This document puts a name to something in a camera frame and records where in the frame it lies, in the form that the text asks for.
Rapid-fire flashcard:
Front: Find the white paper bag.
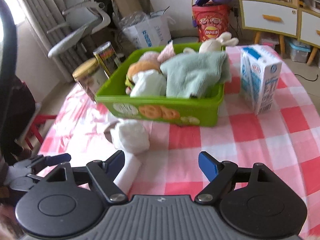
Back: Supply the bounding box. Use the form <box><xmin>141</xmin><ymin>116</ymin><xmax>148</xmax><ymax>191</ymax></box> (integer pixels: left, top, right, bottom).
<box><xmin>119</xmin><ymin>7</ymin><xmax>176</xmax><ymax>49</ymax></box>

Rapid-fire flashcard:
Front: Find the green microfiber cloth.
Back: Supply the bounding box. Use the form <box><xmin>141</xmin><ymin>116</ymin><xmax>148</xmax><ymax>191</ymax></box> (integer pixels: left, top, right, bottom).
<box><xmin>160</xmin><ymin>51</ymin><xmax>232</xmax><ymax>99</ymax></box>

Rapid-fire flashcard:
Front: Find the clear storage box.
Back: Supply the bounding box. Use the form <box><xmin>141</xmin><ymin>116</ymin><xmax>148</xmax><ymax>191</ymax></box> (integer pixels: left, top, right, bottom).
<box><xmin>285</xmin><ymin>37</ymin><xmax>311</xmax><ymax>63</ymax></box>

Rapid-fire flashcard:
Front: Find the pink checkered tablecloth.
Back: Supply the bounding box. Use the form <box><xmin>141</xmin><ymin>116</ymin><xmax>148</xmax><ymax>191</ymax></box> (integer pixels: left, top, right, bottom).
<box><xmin>40</xmin><ymin>47</ymin><xmax>319</xmax><ymax>237</ymax></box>

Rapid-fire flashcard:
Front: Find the cream bunny doll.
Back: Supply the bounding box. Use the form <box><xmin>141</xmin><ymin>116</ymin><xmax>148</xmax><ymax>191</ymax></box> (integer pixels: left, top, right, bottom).
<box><xmin>198</xmin><ymin>31</ymin><xmax>239</xmax><ymax>53</ymax></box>

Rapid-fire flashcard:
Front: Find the green plastic bin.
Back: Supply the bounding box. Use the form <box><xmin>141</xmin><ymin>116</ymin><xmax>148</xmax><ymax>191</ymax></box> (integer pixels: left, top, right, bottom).
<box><xmin>95</xmin><ymin>46</ymin><xmax>225</xmax><ymax>127</ymax></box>

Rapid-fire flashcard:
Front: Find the red chips bucket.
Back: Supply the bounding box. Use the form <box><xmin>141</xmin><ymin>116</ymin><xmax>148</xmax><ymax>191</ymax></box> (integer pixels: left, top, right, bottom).
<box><xmin>192</xmin><ymin>2</ymin><xmax>230</xmax><ymax>42</ymax></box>

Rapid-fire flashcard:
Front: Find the white foam block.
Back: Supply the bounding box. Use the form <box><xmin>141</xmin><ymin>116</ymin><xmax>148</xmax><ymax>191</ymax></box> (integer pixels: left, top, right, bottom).
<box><xmin>114</xmin><ymin>152</ymin><xmax>142</xmax><ymax>194</ymax></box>

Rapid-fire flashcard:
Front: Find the black yellow tin can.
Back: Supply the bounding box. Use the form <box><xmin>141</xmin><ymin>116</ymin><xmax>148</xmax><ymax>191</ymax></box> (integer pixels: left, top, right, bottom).
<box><xmin>93</xmin><ymin>42</ymin><xmax>121</xmax><ymax>78</ymax></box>

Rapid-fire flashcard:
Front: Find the white bathroom scale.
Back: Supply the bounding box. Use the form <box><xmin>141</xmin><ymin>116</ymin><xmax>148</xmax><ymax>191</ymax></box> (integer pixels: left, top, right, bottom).
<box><xmin>172</xmin><ymin>36</ymin><xmax>199</xmax><ymax>44</ymax></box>

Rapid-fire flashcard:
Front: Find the plush hamburger toy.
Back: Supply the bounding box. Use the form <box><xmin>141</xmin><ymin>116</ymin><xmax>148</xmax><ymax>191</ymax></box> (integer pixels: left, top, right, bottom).
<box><xmin>125</xmin><ymin>61</ymin><xmax>161</xmax><ymax>95</ymax></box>

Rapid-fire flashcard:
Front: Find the blue white milk carton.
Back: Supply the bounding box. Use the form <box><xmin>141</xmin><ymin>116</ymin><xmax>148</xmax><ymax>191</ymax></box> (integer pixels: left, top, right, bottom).
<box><xmin>240</xmin><ymin>44</ymin><xmax>282</xmax><ymax>115</ymax></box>

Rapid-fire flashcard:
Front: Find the grey office chair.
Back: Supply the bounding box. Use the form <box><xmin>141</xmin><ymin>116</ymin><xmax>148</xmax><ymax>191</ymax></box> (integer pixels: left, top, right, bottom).
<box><xmin>47</xmin><ymin>0</ymin><xmax>111</xmax><ymax>58</ymax></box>

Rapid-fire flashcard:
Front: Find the gold lid cookie jar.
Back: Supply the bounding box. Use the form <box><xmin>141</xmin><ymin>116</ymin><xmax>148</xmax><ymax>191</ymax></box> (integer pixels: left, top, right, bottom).
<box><xmin>72</xmin><ymin>57</ymin><xmax>108</xmax><ymax>102</ymax></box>

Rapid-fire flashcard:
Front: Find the white sock cloth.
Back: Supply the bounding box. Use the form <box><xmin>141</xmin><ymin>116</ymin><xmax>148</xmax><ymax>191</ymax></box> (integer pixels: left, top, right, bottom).
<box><xmin>111</xmin><ymin>120</ymin><xmax>150</xmax><ymax>155</ymax></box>

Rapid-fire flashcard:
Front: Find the red stool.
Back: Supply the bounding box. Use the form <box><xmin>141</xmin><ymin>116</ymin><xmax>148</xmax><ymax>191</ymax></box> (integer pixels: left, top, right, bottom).
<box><xmin>24</xmin><ymin>114</ymin><xmax>57</xmax><ymax>150</ymax></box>

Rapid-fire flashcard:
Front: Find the wooden drawer cabinet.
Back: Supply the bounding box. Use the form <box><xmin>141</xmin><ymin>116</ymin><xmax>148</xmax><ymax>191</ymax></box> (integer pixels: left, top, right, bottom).
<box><xmin>239</xmin><ymin>0</ymin><xmax>319</xmax><ymax>65</ymax></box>

